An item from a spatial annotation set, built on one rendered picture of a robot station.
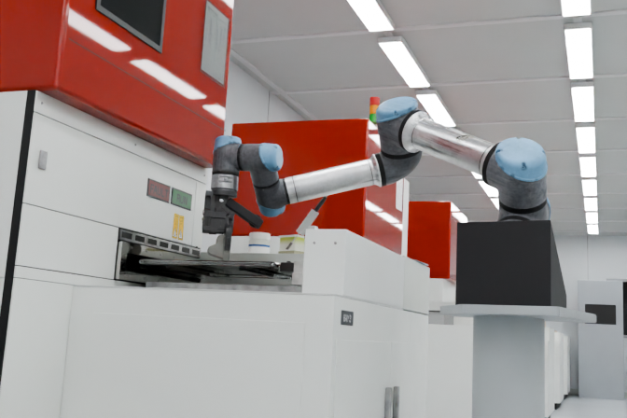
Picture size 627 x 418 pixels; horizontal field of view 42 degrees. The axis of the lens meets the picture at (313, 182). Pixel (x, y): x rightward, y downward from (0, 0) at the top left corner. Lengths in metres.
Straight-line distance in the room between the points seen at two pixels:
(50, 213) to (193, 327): 0.40
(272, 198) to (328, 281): 0.59
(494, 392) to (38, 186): 1.08
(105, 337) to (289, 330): 0.43
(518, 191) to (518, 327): 0.32
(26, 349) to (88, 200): 0.38
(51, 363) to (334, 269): 0.65
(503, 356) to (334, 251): 0.45
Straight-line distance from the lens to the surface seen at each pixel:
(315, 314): 1.67
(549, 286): 1.86
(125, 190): 2.11
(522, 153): 1.97
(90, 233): 1.99
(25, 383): 1.84
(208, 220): 2.22
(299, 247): 2.47
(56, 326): 1.91
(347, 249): 1.74
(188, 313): 1.79
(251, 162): 2.22
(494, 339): 1.88
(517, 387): 1.88
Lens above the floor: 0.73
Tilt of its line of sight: 11 degrees up
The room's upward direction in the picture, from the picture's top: 3 degrees clockwise
